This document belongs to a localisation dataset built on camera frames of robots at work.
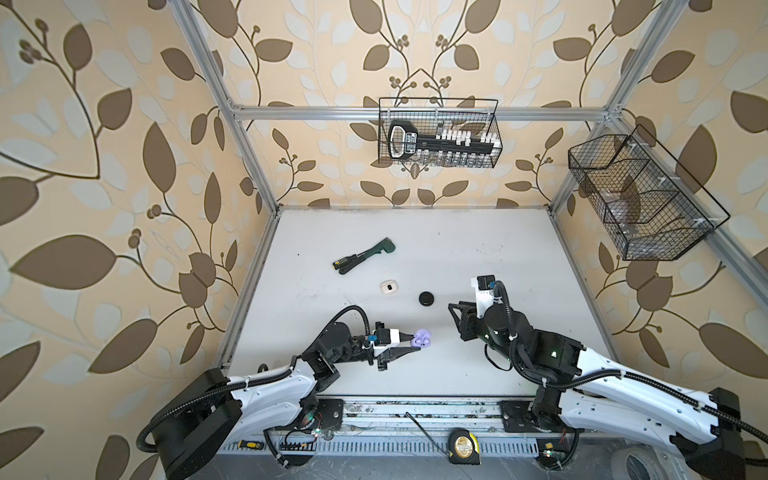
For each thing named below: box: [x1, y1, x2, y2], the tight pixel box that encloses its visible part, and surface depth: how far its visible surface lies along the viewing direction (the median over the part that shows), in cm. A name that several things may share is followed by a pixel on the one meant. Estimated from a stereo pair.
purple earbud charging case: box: [410, 328, 432, 348], surface depth 69 cm
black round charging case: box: [418, 291, 435, 306], surface depth 97 cm
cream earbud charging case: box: [380, 280, 399, 295], surface depth 98 cm
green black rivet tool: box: [338, 237, 396, 274], surface depth 108 cm
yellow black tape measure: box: [448, 427, 481, 466], surface depth 69 cm
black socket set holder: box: [388, 120, 502, 167], surface depth 86 cm
